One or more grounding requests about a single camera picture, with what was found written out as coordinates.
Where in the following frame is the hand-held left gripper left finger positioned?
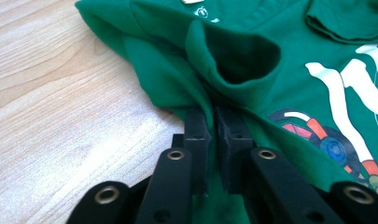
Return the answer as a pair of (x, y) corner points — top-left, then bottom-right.
(172, 106), (214, 196)

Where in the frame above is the green printed t-shirt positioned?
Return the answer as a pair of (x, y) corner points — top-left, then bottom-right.
(74, 0), (378, 224)

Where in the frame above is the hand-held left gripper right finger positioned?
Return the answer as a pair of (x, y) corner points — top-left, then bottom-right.
(214, 106), (257, 194)

